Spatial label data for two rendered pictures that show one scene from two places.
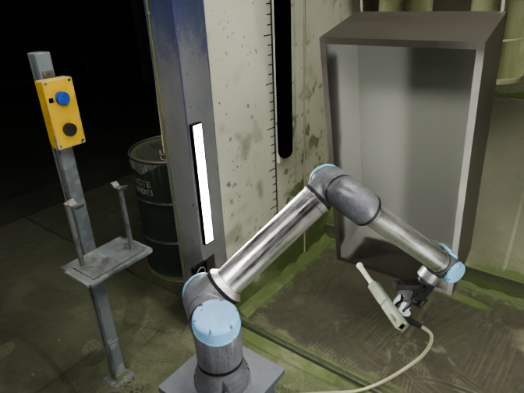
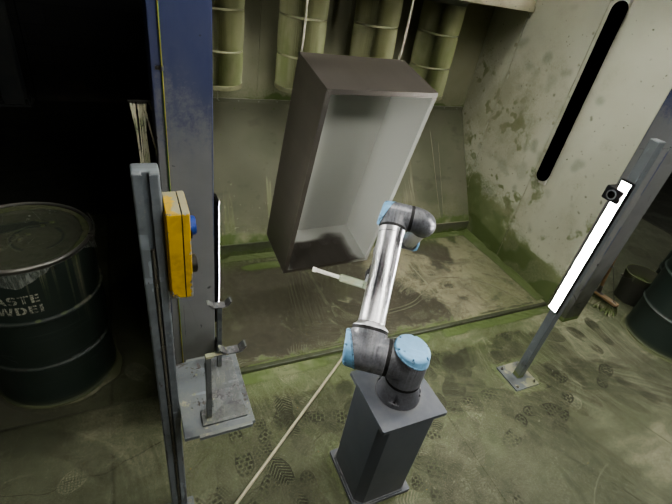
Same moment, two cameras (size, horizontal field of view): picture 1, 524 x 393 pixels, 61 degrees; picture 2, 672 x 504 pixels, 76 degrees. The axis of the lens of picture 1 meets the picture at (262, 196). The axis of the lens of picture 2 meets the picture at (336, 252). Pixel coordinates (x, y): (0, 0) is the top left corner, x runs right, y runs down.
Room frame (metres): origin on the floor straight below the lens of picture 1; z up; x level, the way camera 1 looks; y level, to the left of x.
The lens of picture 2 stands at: (0.97, 1.41, 2.09)
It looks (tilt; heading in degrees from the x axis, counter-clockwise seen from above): 34 degrees down; 293
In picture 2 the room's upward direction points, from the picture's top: 11 degrees clockwise
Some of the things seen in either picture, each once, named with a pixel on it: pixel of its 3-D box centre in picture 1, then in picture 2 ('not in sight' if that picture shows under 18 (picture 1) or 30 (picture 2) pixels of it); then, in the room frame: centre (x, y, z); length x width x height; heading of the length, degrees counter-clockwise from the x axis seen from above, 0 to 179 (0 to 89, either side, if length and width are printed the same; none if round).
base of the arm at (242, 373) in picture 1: (221, 366); (400, 383); (1.10, 0.16, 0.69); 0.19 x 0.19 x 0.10
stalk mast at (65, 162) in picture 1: (85, 243); (168, 396); (1.72, 0.80, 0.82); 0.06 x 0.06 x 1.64; 52
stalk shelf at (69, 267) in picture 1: (107, 260); (212, 392); (1.64, 0.68, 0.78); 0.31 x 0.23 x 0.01; 142
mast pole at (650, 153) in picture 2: not in sight; (574, 280); (0.51, -0.98, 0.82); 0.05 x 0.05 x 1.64; 52
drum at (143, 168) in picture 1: (179, 205); (43, 306); (2.82, 0.58, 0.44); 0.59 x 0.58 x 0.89; 33
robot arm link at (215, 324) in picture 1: (217, 333); (406, 360); (1.10, 0.16, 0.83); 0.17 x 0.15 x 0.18; 18
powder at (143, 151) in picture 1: (171, 149); (20, 236); (2.83, 0.58, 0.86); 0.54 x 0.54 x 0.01
